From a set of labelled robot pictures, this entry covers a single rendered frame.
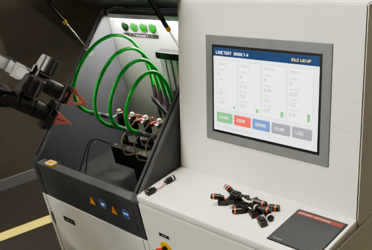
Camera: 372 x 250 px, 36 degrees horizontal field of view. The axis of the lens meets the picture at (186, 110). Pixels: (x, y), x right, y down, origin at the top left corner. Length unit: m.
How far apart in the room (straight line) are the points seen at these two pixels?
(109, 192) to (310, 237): 0.80
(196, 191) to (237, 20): 0.57
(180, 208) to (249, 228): 0.26
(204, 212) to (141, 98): 0.98
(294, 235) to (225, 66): 0.57
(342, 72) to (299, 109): 0.18
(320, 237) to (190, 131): 0.63
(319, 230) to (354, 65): 0.46
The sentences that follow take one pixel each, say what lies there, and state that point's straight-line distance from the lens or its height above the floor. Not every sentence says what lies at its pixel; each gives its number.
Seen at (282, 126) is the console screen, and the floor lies 1.20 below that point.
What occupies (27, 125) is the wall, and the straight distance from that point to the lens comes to 4.44.
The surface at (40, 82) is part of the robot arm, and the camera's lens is 1.89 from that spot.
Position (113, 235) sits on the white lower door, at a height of 0.74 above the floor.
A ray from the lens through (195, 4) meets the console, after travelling 1.89.
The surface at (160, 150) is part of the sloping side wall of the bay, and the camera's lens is 1.98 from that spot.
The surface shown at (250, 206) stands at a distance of 1.72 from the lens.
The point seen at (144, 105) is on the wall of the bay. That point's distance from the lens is 2.63.
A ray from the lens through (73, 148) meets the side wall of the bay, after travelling 2.57.
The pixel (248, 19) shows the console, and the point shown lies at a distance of 1.75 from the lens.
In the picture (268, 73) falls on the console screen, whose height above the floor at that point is 1.35.
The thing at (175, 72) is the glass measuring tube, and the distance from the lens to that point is 2.32.
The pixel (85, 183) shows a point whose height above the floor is 0.94.
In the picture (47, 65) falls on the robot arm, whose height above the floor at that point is 1.41.
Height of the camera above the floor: 1.94
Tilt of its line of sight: 22 degrees down
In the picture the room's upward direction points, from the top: 12 degrees counter-clockwise
